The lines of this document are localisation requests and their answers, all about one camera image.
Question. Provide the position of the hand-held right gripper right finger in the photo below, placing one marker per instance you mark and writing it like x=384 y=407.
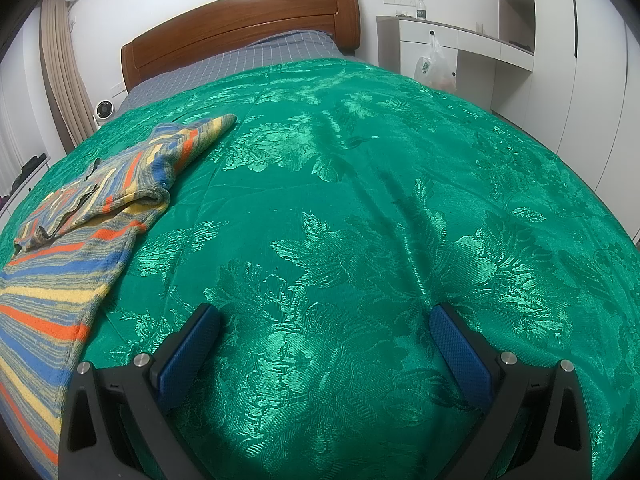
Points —
x=457 y=350

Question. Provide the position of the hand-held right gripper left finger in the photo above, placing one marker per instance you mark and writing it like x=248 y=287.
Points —
x=192 y=350

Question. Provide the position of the striped knit sweater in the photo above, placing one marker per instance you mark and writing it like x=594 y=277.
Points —
x=60 y=270

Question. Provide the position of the green floral blanket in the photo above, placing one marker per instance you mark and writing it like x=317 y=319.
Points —
x=375 y=210

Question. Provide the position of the white drawer cabinet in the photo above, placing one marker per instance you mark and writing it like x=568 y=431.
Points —
x=30 y=187

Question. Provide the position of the black cloth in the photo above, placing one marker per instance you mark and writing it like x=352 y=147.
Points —
x=30 y=167

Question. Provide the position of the small white fan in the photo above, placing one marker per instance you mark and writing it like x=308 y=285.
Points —
x=104 y=111

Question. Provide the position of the white plastic bag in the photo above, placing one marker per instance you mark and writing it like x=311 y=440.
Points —
x=432 y=70

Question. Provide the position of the white wardrobe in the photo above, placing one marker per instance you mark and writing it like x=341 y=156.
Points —
x=575 y=85

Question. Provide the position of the grey checked bed sheet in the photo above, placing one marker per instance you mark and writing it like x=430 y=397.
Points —
x=240 y=62

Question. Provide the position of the white sheer curtain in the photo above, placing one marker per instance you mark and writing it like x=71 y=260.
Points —
x=20 y=100

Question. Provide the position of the beige curtain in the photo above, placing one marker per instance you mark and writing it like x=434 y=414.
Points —
x=62 y=75

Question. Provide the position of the white desk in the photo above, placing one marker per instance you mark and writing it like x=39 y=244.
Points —
x=475 y=42

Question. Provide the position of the wooden bed headboard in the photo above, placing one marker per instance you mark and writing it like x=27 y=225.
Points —
x=240 y=25

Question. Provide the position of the clear plastic bottle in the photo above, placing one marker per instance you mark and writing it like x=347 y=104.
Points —
x=421 y=10

